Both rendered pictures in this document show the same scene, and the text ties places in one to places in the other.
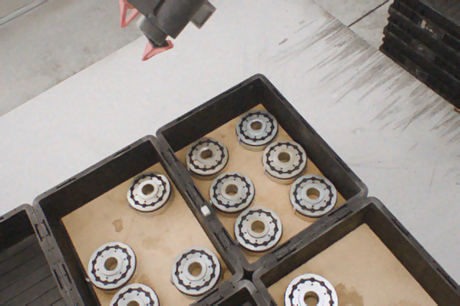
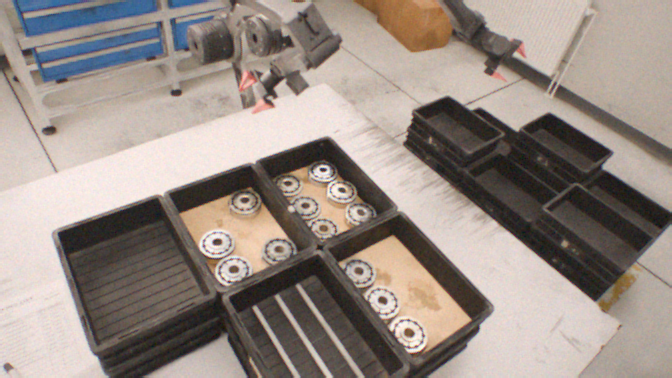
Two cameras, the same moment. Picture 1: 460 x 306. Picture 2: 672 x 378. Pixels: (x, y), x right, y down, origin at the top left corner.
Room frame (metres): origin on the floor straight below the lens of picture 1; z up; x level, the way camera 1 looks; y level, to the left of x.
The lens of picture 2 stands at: (-0.48, 0.25, 1.95)
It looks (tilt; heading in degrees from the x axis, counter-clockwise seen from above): 45 degrees down; 342
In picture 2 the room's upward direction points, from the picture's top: 9 degrees clockwise
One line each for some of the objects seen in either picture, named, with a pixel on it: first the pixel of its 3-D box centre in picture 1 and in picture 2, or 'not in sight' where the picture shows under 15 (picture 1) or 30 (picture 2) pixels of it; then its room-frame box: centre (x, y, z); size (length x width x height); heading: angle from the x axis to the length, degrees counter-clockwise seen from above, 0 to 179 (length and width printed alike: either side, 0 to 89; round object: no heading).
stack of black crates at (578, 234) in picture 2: not in sight; (573, 254); (0.49, -1.28, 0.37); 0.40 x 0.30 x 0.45; 27
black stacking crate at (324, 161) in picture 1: (256, 173); (323, 197); (0.51, -0.05, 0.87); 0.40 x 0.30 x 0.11; 23
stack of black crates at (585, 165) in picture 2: not in sight; (547, 171); (1.03, -1.46, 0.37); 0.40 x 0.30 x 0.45; 27
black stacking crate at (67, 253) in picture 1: (139, 245); (238, 232); (0.39, 0.23, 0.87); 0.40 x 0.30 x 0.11; 23
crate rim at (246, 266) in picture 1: (255, 162); (324, 186); (0.51, -0.05, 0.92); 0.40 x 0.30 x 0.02; 23
